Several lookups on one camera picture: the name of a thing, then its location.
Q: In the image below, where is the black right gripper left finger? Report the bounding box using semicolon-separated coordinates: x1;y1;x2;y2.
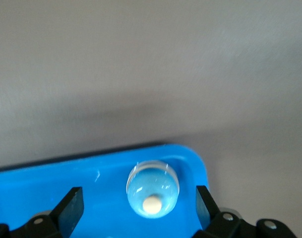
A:
0;186;85;238

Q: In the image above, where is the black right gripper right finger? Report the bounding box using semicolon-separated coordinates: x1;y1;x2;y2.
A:
195;185;297;238

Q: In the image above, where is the light blue call bell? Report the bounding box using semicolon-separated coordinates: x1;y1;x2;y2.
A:
125;160;180;219

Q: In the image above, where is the blue plastic tray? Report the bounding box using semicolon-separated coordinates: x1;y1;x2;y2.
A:
0;142;211;238

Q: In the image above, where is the large table cover mat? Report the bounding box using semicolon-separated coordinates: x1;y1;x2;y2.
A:
0;0;302;238

